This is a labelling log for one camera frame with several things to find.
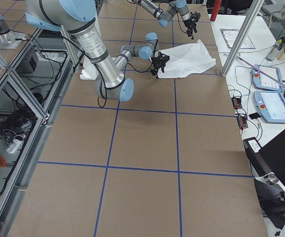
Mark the red cylinder bottle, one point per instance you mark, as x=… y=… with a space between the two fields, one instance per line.
x=215 y=11

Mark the upper blue teach pendant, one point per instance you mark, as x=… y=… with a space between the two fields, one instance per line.
x=263 y=82

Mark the white long-sleeve printed shirt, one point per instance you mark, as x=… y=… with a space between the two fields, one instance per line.
x=191 y=58

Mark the black orange adapter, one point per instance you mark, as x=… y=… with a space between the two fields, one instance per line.
x=236 y=102
x=242 y=122

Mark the aluminium frame post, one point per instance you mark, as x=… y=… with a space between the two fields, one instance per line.
x=247 y=23

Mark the lower black orange adapter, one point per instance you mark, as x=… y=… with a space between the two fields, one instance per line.
x=242 y=122

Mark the blue teach pendant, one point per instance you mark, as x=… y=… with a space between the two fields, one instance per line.
x=263 y=82
x=271 y=106

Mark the grey control box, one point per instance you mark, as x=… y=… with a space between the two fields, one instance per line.
x=28 y=63

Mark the aluminium extrusion frame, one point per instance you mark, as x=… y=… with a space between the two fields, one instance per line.
x=28 y=101

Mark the black laptop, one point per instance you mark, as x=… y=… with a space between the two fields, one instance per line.
x=267 y=158

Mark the upper black orange adapter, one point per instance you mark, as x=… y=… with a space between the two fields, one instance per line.
x=236 y=102

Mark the lower blue teach pendant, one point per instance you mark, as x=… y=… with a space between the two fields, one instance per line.
x=271 y=106

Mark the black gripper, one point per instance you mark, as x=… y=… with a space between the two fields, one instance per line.
x=158 y=62
x=189 y=24

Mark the white power strip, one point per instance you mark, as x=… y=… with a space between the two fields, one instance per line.
x=15 y=144

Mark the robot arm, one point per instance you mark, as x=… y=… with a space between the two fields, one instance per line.
x=78 y=18
x=166 y=10

